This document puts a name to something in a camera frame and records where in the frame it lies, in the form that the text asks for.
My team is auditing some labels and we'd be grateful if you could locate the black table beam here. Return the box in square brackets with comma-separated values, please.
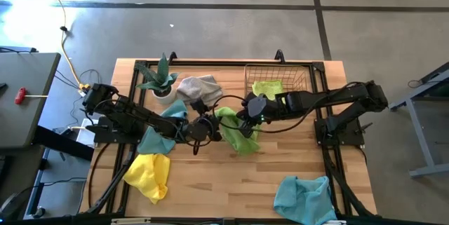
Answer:
[33, 125, 95, 161]

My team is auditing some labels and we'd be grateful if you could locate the grey side table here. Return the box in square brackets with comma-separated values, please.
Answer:
[0, 52, 62, 149]

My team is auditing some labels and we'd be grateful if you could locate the black aluminium table frame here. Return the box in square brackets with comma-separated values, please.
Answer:
[79, 48, 378, 219]

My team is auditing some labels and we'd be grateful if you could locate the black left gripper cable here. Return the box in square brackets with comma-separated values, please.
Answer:
[191, 137, 212, 156]

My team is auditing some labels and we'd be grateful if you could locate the white box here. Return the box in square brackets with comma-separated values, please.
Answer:
[69, 118, 98, 148]

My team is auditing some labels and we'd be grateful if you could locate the yellow extension cable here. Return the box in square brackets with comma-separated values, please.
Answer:
[36, 0, 93, 95]

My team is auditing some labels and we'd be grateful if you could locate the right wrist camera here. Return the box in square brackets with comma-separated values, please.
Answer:
[246, 94, 268, 120]

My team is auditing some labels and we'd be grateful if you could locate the yellow microfiber towel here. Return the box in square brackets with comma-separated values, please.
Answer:
[122, 153, 172, 205]

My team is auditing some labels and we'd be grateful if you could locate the potted plant in white pot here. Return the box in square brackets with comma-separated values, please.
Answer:
[135, 52, 182, 106]

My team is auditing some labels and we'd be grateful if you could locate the teal microfiber towel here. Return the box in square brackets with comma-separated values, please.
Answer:
[136, 98, 189, 155]

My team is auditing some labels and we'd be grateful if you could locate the green microfiber towel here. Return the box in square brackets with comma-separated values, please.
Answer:
[214, 107, 262, 156]

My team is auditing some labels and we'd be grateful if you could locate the grey metal desk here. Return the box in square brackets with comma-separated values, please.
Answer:
[387, 62, 449, 179]

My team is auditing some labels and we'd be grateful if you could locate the grey microfiber towel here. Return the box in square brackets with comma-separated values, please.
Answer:
[175, 74, 225, 106]

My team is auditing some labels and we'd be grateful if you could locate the red-handled screwdriver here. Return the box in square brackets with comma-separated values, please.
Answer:
[13, 87, 49, 106]

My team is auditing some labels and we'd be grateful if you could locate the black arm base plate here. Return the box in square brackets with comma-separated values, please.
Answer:
[86, 116, 141, 145]
[314, 118, 366, 147]

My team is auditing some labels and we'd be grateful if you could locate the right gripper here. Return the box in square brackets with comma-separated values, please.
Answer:
[236, 93, 287, 139]

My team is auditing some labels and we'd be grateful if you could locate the wire basket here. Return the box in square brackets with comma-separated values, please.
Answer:
[243, 63, 309, 97]

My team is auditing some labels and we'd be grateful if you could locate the lime yellow-green microfiber towel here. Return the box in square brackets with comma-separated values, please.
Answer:
[251, 79, 285, 104]

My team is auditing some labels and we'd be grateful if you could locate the light blue microfiber towel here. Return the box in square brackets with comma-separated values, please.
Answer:
[273, 175, 337, 225]

